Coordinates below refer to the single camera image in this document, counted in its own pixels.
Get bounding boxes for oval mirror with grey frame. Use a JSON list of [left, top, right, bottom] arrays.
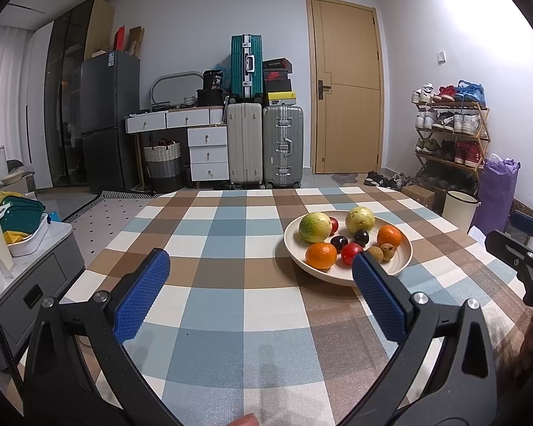
[[150, 71, 204, 107]]

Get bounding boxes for yellow cloth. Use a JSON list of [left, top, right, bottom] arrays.
[[0, 191, 27, 242]]

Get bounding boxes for dark glass cabinet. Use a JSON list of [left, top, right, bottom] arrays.
[[43, 0, 96, 189]]

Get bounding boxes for yellow and black shoe box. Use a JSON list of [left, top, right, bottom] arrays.
[[263, 91, 299, 108]]

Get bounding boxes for teal suitcase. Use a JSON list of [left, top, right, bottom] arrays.
[[230, 34, 264, 99]]

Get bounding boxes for black storage box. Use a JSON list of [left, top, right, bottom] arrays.
[[196, 89, 225, 108]]

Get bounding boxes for grey side cabinet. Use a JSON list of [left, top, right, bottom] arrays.
[[0, 219, 87, 373]]

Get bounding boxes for purple bag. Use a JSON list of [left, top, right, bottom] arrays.
[[473, 154, 521, 236]]

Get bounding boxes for orange mandarin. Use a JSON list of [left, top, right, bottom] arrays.
[[305, 242, 338, 271], [377, 225, 403, 250]]

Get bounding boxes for flat cardboard pieces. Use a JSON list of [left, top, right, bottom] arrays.
[[128, 26, 145, 58]]

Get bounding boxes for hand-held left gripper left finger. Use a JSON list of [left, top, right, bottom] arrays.
[[23, 248, 171, 426]]

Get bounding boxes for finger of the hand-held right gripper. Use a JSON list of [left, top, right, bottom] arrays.
[[485, 229, 533, 276], [509, 211, 533, 237]]

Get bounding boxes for wooden door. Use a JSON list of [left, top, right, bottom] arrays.
[[306, 0, 386, 175]]

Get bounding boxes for black braided cable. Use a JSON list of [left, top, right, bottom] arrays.
[[0, 275, 22, 376]]

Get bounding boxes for wooden shoe rack with shoes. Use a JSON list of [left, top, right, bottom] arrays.
[[411, 80, 487, 182]]

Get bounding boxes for red and black shoe box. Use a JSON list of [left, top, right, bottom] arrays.
[[264, 71, 292, 94]]

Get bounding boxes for white plastic basket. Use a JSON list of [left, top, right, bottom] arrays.
[[6, 213, 49, 258]]

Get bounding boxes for silver suitcase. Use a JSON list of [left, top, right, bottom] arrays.
[[262, 105, 305, 189]]

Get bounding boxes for white plastic bag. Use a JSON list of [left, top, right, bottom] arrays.
[[467, 225, 491, 246]]

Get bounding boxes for white desk with drawers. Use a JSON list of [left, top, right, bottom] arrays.
[[124, 105, 230, 189]]

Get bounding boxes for woven laundry basket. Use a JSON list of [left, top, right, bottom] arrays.
[[143, 140, 185, 193]]

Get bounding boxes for cream waste bin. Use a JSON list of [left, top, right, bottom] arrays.
[[443, 190, 480, 234]]

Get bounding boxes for brown cardboard box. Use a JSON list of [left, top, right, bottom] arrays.
[[402, 185, 447, 211]]

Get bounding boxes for checked tablecloth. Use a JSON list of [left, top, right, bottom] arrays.
[[62, 186, 533, 426]]

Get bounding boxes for white curtain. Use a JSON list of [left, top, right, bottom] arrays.
[[0, 24, 41, 165]]

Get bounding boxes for cream round plate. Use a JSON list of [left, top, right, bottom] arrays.
[[283, 210, 414, 288]]

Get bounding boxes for yellow guava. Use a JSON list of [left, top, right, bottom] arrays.
[[298, 212, 333, 244], [345, 207, 376, 235]]

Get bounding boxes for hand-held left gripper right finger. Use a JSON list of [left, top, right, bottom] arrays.
[[351, 251, 499, 426]]

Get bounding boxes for grey refrigerator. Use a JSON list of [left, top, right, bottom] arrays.
[[80, 50, 141, 193]]

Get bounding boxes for beige suitcase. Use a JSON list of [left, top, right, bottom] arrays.
[[227, 103, 264, 189]]

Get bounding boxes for cluster of black white shoes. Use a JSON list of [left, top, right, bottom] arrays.
[[363, 169, 416, 189]]

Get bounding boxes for patterned floor rug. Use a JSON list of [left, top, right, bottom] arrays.
[[60, 189, 161, 271]]

